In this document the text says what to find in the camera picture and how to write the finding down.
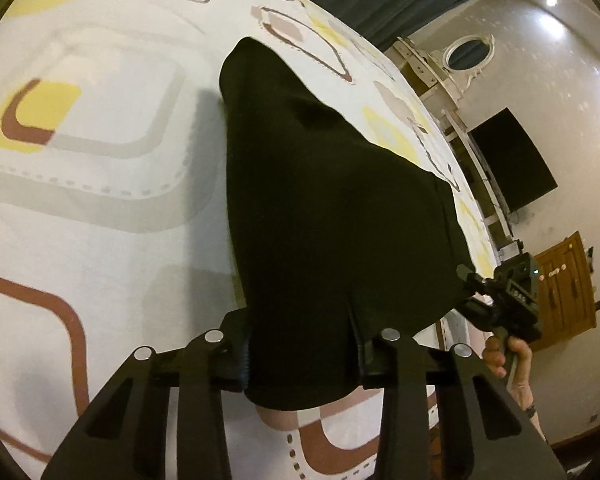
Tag white television stand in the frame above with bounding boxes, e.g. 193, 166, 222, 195
440, 105, 523, 261

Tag wooden cabinet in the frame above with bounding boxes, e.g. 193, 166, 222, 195
525, 230, 598, 353

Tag person's right hand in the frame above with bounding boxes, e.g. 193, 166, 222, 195
482, 335, 533, 388

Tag black pants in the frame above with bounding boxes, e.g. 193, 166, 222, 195
219, 36, 481, 412

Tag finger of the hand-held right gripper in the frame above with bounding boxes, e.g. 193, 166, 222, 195
455, 264, 493, 301

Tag person's right forearm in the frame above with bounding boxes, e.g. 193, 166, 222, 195
510, 382, 548, 441

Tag patterned white bed sheet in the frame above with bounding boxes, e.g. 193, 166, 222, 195
0, 0, 498, 480

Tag white dressing table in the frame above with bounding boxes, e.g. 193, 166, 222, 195
385, 37, 481, 106

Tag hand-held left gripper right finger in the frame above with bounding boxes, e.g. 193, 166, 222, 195
350, 310, 566, 480

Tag oval white framed mirror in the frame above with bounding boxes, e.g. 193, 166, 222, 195
442, 34, 496, 72

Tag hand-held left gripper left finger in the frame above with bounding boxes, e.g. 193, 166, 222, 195
40, 310, 253, 480

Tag black television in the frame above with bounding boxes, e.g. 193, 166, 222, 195
467, 107, 558, 213

